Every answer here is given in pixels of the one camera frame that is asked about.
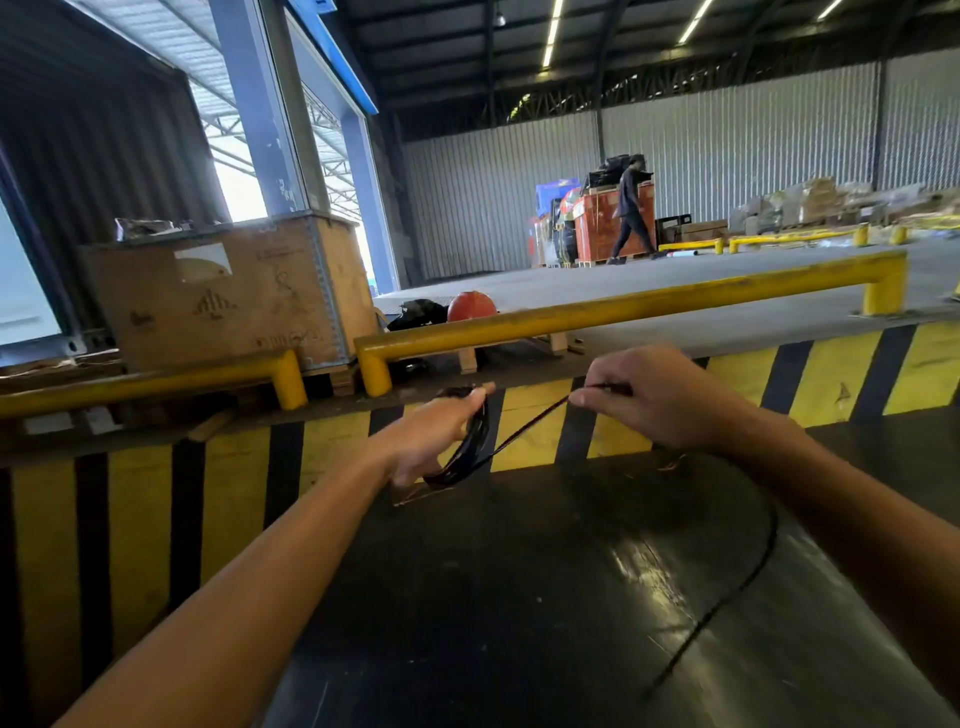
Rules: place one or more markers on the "narrow blue steel column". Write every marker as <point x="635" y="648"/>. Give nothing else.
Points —
<point x="373" y="210"/>

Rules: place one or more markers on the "stack of wrapped goods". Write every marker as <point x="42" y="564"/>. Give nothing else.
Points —
<point x="551" y="240"/>

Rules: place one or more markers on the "loose wooden plank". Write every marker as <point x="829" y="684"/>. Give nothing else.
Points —
<point x="211" y="426"/>

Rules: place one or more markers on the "medium distant yellow rail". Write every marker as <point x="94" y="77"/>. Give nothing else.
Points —
<point x="795" y="238"/>

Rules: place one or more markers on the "long yellow guard rail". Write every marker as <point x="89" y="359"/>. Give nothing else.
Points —
<point x="637" y="304"/>

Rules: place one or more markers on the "blue container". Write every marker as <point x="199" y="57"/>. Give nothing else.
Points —
<point x="555" y="195"/>

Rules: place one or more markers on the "long distant yellow rail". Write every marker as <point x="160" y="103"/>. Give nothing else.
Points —
<point x="930" y="223"/>

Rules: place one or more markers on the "red crate with white arrow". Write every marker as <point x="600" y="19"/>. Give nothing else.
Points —
<point x="596" y="225"/>

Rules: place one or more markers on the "brown cardboard box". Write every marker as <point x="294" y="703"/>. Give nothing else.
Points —
<point x="705" y="231"/>

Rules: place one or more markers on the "black plastic bag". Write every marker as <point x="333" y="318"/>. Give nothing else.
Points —
<point x="604" y="172"/>

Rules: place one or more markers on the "pallet under plywood crate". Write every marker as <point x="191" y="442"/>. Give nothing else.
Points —
<point x="341" y="381"/>

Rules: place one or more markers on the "person's left forearm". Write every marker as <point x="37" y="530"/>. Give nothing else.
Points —
<point x="225" y="622"/>

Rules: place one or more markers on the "short yellow guard rail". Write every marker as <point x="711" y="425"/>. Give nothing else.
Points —
<point x="150" y="384"/>

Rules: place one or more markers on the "low wooden pallet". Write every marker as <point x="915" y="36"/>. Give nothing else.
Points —
<point x="469" y="360"/>

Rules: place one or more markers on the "person's left hand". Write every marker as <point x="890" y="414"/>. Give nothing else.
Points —
<point x="427" y="442"/>

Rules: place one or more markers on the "large plywood crate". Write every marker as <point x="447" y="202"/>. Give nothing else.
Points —
<point x="225" y="296"/>

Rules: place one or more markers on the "pile of cardboard boxes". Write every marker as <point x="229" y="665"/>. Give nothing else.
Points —
<point x="817" y="201"/>

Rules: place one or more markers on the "person's right forearm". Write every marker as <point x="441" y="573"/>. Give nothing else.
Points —
<point x="870" y="525"/>

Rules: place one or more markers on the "yellow black striped dock barrier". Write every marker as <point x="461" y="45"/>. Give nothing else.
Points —
<point x="135" y="547"/>

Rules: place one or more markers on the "wide blue steel column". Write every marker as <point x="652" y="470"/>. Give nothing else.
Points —
<point x="259" y="105"/>

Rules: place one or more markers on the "person's right hand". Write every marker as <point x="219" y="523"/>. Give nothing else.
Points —
<point x="667" y="401"/>

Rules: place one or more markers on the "orange round helmet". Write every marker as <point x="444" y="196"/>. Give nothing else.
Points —
<point x="472" y="307"/>

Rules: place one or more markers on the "long orange thread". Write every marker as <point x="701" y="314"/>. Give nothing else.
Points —
<point x="420" y="496"/>

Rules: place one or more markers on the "small distant yellow rail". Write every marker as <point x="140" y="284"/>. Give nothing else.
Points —
<point x="690" y="245"/>

